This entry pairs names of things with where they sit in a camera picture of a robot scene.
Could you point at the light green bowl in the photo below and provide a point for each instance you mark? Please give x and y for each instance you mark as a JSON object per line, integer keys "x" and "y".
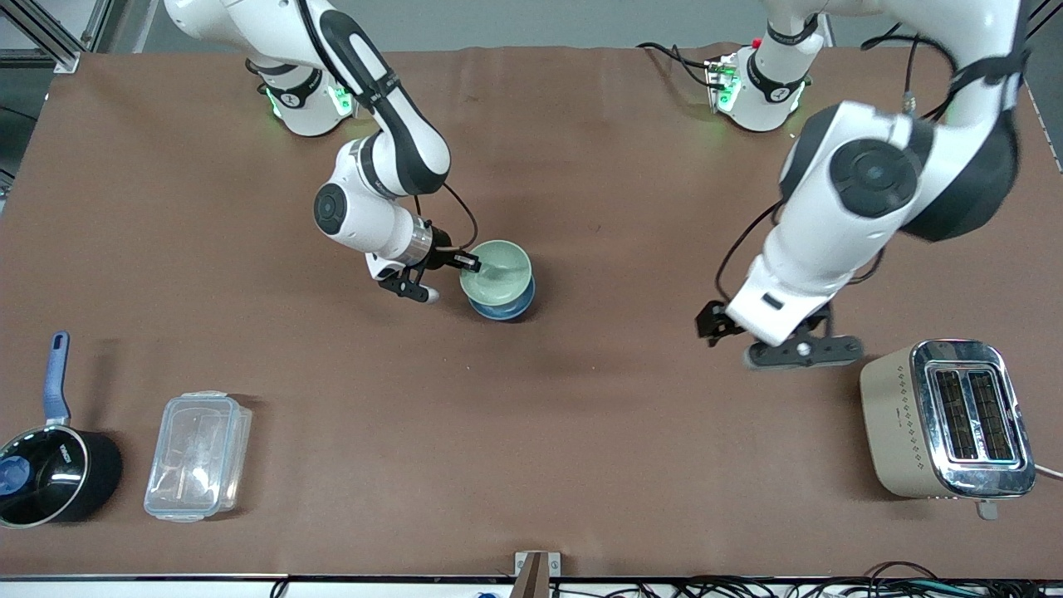
{"x": 498, "y": 266}

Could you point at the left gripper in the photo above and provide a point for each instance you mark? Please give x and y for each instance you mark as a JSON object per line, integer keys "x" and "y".
{"x": 711, "y": 321}

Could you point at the metal bracket with brown post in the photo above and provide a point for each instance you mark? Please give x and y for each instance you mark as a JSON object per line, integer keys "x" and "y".
{"x": 536, "y": 573}

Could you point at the clear plastic food container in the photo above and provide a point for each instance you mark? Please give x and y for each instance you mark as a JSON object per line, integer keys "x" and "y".
{"x": 195, "y": 455}

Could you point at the aluminium frame profile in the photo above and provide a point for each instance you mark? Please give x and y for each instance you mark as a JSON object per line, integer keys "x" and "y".
{"x": 58, "y": 37}

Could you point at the brown table cover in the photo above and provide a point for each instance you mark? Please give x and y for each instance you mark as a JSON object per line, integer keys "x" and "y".
{"x": 531, "y": 415}

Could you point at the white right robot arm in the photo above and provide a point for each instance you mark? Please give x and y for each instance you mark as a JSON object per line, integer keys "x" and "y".
{"x": 365, "y": 216}

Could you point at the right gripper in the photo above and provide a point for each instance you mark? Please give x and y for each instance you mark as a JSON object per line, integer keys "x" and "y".
{"x": 442, "y": 254}

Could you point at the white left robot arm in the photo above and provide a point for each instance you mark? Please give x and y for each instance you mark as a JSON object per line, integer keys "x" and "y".
{"x": 864, "y": 183}

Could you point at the blue bowl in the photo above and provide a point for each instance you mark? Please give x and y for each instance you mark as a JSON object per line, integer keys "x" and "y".
{"x": 502, "y": 311}

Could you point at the beige chrome toaster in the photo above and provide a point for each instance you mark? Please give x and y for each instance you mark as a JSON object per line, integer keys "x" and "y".
{"x": 913, "y": 423}

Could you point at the glass lid blue knob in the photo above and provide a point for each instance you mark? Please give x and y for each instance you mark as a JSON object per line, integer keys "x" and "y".
{"x": 41, "y": 473}

